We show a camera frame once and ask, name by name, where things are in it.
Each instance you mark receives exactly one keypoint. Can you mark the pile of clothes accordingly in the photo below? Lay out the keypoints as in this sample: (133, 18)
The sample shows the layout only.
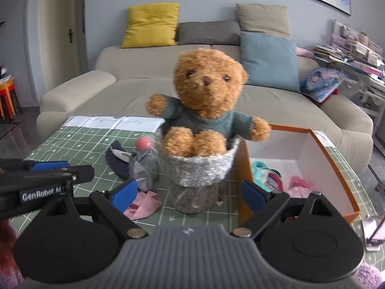
(260, 171)

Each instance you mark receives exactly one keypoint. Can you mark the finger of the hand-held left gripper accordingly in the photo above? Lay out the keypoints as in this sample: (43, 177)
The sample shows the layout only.
(78, 174)
(49, 165)

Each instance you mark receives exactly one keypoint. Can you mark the cream door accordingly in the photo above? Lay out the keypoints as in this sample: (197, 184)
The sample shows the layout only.
(57, 27)

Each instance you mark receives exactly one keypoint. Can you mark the orange plastic stool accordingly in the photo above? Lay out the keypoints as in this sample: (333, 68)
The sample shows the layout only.
(7, 99)

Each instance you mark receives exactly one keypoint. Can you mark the beige pillow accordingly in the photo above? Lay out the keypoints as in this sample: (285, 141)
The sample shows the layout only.
(263, 19)

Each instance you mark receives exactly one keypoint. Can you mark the navy cloth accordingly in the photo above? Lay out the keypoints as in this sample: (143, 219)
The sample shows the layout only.
(118, 162)

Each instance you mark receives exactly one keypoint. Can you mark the blue printed pillow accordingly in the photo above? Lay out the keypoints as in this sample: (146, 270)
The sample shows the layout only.
(321, 84)

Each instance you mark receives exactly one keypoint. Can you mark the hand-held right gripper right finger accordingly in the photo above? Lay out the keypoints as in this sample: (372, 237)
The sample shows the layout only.
(254, 197)

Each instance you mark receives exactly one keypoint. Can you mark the smartphone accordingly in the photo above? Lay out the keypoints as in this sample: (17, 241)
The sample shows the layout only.
(374, 231)

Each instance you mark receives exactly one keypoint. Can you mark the purple fleece clothing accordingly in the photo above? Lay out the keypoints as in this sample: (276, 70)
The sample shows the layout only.
(370, 277)

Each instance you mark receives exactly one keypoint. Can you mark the light blue pillow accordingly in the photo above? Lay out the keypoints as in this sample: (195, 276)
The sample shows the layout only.
(269, 61)

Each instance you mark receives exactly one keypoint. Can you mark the grey houndstooth pillow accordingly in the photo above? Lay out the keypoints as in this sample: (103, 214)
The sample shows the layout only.
(209, 33)

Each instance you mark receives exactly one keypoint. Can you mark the orange cardboard box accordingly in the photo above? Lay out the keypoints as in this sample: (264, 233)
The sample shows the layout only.
(331, 168)

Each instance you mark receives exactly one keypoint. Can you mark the pink cloth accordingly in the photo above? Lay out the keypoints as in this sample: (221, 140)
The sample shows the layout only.
(146, 206)

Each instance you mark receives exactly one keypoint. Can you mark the grey cloth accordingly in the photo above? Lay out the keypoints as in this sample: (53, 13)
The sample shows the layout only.
(144, 168)

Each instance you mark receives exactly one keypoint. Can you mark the yellow pillow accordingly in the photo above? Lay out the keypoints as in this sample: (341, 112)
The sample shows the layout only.
(149, 25)

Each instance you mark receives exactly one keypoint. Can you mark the grey woven basket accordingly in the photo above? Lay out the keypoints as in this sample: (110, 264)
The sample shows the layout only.
(195, 180)

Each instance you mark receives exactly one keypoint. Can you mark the green checkered tablecloth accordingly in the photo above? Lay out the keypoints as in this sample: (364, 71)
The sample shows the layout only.
(87, 144)

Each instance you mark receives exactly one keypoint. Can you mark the pink makeup sponge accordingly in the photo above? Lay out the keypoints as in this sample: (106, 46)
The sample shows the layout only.
(145, 143)

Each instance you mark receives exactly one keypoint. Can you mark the brown teddy bear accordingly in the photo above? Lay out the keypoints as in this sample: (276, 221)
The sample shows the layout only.
(204, 96)

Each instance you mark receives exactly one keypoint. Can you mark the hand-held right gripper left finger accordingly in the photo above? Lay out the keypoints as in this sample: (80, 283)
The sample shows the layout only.
(124, 196)

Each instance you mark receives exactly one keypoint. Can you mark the beige sofa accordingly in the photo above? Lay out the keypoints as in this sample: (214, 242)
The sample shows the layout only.
(126, 96)

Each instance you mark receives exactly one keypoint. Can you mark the person's left forearm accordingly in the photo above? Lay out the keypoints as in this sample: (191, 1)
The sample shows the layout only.
(7, 246)

